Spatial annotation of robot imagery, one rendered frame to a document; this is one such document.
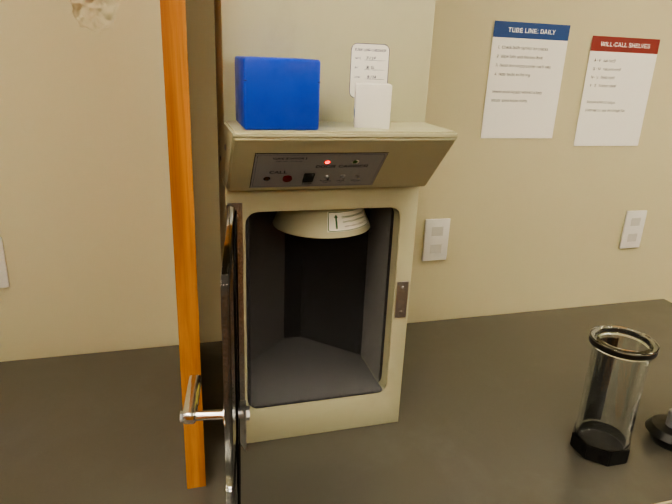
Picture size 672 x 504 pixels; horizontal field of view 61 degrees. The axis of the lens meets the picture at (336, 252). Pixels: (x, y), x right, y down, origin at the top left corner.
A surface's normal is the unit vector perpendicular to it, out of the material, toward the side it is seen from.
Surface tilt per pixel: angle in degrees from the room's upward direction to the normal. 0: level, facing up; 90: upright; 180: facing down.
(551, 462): 0
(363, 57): 90
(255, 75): 90
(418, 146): 135
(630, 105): 90
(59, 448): 0
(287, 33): 90
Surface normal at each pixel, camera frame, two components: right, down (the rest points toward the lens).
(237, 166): 0.17, 0.90
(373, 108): -0.01, 0.33
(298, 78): 0.28, 0.32
